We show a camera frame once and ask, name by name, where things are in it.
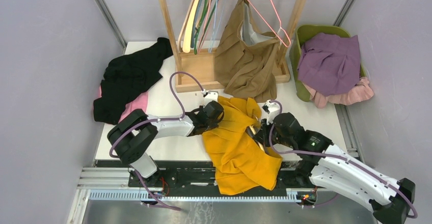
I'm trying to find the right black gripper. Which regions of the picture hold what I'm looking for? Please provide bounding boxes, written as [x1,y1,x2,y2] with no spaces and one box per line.
[254,116,295,148]

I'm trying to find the yellow plastic hanger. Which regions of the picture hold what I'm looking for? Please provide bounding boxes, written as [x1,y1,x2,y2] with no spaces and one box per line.
[246,123,269,154]

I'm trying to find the yellow garment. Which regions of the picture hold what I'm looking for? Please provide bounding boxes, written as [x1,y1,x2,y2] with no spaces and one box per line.
[202,96,282,195]

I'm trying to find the tan pleated skirt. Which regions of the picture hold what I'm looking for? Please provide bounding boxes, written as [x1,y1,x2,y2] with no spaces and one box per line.
[214,0,280,103]

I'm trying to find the pink wire hanger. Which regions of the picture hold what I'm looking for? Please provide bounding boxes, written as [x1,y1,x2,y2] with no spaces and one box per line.
[197,0,213,54]
[246,0,291,47]

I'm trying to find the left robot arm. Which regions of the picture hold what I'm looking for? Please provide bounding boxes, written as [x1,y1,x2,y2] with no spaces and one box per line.
[107,101,225,187]

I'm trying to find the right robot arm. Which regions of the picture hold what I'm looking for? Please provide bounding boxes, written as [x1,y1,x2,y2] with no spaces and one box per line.
[247,113,417,223]

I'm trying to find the wooden hanger rack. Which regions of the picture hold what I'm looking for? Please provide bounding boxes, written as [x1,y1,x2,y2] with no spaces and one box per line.
[158,0,306,93]

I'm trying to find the beige wooden hanger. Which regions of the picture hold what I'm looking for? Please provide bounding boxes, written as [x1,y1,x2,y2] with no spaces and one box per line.
[177,0,200,53]

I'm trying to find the green plastic hanger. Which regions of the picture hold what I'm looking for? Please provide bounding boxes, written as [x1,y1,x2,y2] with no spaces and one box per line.
[193,0,216,54]

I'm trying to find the grey plastic hanger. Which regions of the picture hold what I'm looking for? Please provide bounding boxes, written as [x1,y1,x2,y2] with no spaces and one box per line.
[190,0,203,49]

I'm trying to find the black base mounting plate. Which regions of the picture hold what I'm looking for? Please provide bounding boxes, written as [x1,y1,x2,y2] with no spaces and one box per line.
[143,160,315,197]

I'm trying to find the purple garment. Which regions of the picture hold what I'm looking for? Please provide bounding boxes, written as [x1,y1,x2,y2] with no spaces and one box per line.
[297,33,361,96]

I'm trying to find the light pink ruffled garment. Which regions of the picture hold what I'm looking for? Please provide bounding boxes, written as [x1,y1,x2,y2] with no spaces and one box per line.
[304,76,374,108]

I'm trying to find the black garment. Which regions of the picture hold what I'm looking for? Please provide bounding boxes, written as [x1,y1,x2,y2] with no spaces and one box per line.
[93,37,174,126]

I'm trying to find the green plastic bin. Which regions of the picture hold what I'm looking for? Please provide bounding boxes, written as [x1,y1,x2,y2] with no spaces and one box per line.
[289,24,365,102]

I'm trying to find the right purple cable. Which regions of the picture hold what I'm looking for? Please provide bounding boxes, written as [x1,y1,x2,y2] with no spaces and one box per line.
[268,100,418,219]

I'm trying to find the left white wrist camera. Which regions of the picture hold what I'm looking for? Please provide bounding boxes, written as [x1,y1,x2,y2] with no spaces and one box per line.
[201,89,219,106]

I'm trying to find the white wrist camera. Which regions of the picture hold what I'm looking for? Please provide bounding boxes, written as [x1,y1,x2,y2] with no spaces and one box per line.
[201,89,219,106]
[262,100,283,125]

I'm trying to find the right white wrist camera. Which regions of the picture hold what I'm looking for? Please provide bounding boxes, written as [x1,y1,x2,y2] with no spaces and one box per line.
[262,100,283,125]

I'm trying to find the aluminium frame rail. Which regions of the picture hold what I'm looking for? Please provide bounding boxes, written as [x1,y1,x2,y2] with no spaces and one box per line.
[66,167,392,224]

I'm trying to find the blue wire hanger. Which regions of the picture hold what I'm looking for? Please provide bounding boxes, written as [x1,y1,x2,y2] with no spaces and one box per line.
[208,0,220,53]

